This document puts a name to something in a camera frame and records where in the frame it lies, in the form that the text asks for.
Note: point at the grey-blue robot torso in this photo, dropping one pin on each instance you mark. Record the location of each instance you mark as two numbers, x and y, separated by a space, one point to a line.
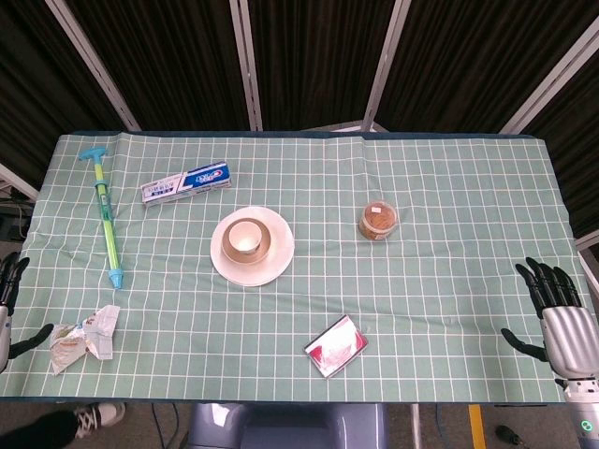
285 426

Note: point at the green blue toy water pump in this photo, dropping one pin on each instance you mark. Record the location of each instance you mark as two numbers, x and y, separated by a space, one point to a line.
106 210

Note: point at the beige bowl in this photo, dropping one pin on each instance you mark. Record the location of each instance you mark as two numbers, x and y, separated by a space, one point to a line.
264 243

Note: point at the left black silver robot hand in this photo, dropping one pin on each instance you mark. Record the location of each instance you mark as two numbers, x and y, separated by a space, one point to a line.
5 285

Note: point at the red white flat packet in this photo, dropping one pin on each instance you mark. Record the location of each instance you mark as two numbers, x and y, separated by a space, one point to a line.
336 346

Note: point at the white aluminium frame post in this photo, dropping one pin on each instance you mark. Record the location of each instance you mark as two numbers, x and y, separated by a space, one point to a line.
246 65
386 65
552 77
93 65

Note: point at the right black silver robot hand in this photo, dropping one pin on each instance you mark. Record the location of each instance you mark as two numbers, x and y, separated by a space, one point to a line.
568 334

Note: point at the blue white toothpaste box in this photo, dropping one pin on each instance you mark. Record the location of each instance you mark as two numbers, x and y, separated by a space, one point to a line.
187 184

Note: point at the white round plate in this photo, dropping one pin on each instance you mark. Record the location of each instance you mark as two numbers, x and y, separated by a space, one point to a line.
281 234

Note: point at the white table leg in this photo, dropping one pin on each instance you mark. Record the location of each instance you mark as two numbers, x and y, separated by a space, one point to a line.
415 426

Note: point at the black trouser leg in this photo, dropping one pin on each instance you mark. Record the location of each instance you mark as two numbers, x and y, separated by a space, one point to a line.
42 432

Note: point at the crumpled white snack wrapper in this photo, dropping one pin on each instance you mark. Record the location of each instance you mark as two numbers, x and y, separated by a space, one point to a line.
86 339

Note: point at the white black sneaker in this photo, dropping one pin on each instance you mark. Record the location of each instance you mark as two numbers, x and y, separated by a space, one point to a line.
100 414

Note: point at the clear jar with brown contents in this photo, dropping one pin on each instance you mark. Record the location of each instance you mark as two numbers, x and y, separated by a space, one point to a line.
379 221

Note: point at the green checked tablecloth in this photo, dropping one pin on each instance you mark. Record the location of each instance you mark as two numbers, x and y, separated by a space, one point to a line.
421 304

